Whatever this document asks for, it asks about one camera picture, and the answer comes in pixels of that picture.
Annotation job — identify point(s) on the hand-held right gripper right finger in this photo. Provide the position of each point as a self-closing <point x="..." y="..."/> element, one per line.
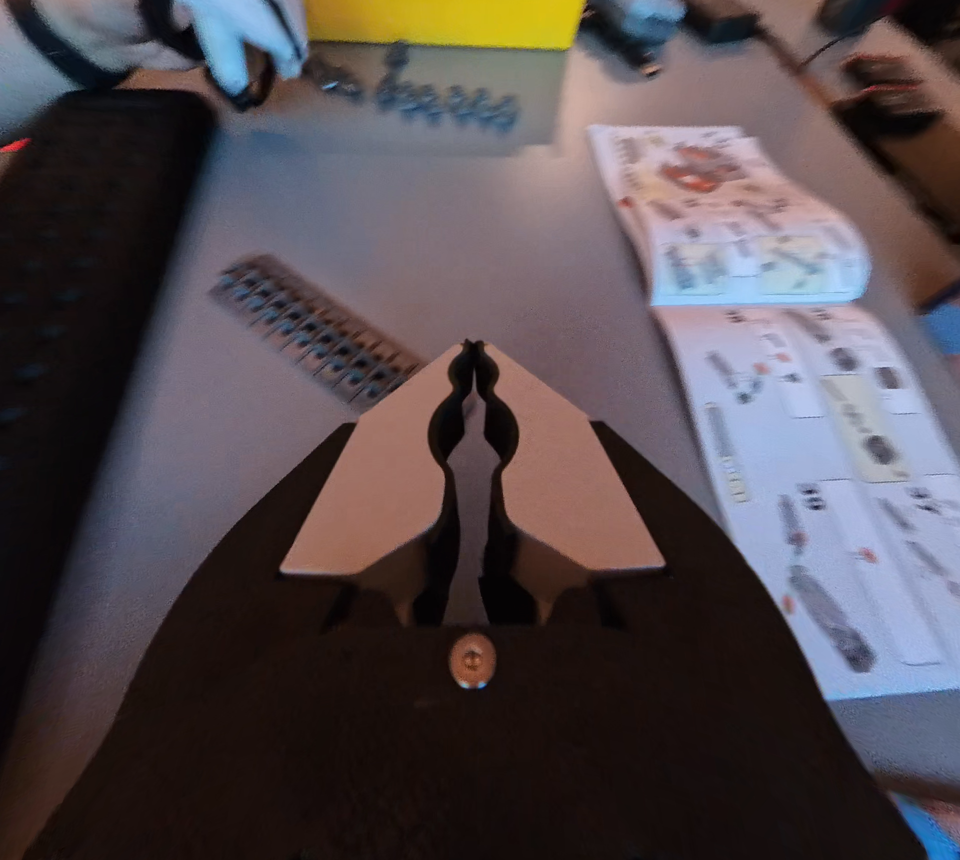
<point x="577" y="500"/>

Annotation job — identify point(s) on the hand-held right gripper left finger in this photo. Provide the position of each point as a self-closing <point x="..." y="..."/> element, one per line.
<point x="367" y="500"/>

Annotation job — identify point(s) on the grey desk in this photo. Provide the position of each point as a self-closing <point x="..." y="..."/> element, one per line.
<point x="487" y="215"/>

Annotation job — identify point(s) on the black wrist band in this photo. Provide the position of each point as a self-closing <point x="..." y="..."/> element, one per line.
<point x="45" y="43"/>

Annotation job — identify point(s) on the cluster of black track links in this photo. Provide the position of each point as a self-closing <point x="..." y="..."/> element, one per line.
<point x="450" y="107"/>

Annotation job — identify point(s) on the orange object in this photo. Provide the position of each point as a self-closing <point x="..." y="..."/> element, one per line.
<point x="15" y="146"/>

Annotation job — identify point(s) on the open instruction booklet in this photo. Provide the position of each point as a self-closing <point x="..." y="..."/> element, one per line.
<point x="750" y="253"/>

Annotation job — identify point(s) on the black perforated panel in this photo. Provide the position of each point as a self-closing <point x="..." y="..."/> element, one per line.
<point x="75" y="275"/>

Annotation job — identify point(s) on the grey electronic hub block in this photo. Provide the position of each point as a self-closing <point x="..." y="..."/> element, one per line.
<point x="637" y="5"/>

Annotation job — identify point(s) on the blue toy box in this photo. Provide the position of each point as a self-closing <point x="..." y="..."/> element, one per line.
<point x="945" y="331"/>

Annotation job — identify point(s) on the black power adapter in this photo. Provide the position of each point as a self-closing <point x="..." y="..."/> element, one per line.
<point x="720" y="20"/>

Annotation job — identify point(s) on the black red small device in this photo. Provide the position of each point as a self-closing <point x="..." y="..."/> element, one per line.
<point x="885" y="95"/>

